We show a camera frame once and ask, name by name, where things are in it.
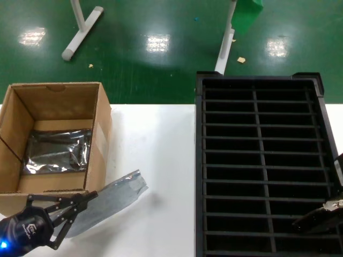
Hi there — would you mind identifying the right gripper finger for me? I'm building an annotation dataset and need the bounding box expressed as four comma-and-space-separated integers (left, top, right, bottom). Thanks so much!
333, 152, 343, 188

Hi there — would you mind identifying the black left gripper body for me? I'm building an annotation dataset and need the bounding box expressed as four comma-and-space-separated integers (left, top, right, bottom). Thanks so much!
12, 207, 55, 252

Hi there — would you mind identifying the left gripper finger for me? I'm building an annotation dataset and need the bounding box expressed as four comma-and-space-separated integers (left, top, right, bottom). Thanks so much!
26, 190, 99, 213
47, 211, 77, 251

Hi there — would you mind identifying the silver antistatic bag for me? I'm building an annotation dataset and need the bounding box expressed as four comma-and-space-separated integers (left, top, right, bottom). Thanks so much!
52, 169, 150, 239
23, 128, 93, 175

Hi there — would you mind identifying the dark graphics card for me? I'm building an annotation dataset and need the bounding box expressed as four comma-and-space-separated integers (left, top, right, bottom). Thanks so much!
291, 199, 343, 236

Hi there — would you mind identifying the black slotted plastic container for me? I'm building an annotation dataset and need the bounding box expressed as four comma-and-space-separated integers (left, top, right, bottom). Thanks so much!
194, 71, 343, 257

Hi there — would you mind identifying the brown cardboard box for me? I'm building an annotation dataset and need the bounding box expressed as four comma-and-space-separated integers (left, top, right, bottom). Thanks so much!
0, 81, 113, 217

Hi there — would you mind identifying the white metal table leg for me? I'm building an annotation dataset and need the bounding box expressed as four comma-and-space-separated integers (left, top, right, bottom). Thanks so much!
61, 0, 105, 62
214, 0, 238, 75

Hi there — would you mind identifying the green tablecloth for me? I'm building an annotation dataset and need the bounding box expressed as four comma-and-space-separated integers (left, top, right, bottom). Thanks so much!
232, 0, 265, 35

